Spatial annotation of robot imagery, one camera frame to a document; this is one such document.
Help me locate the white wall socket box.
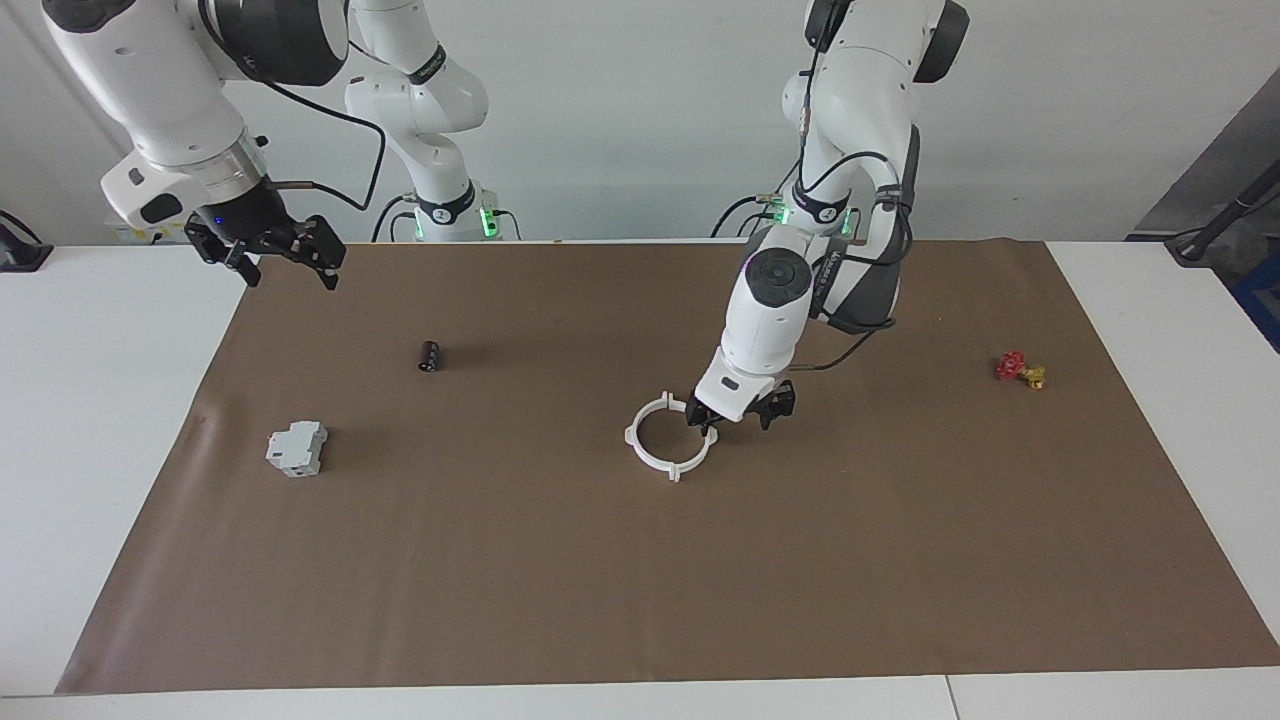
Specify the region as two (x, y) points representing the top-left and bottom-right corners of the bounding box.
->
(105, 215), (191, 244)

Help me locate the red-handled brass valve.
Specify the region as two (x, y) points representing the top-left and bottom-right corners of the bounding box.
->
(995, 350), (1048, 391)

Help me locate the black base cable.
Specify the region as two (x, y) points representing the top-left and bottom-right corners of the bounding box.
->
(711, 193), (776, 239)
(371, 194), (413, 243)

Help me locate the white circuit breaker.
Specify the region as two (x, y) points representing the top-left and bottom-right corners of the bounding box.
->
(265, 420), (329, 479)

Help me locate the black tripod stand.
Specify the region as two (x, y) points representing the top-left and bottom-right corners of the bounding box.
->
(1165, 160), (1280, 266)

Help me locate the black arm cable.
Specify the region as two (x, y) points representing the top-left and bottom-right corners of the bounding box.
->
(198, 0), (389, 213)
(795, 20), (913, 373)

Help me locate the black desk clamp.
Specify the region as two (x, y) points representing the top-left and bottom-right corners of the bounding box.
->
(0, 210), (53, 273)

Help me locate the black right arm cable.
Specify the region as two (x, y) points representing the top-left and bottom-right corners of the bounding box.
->
(198, 0), (389, 213)

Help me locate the white half-ring pipe clamp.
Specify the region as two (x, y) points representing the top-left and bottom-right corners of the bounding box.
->
(660, 395), (720, 476)
(625, 391), (683, 483)

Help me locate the blue box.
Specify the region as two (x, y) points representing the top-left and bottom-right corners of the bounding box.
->
(1232, 250), (1280, 353)

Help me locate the brown paper mat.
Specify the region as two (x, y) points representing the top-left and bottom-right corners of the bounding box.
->
(55, 238), (1280, 696)

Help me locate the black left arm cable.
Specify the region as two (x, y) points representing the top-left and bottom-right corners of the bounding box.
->
(795, 20), (913, 373)

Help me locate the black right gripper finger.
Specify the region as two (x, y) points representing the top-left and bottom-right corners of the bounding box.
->
(185, 224), (264, 290)
(297, 213), (349, 292)

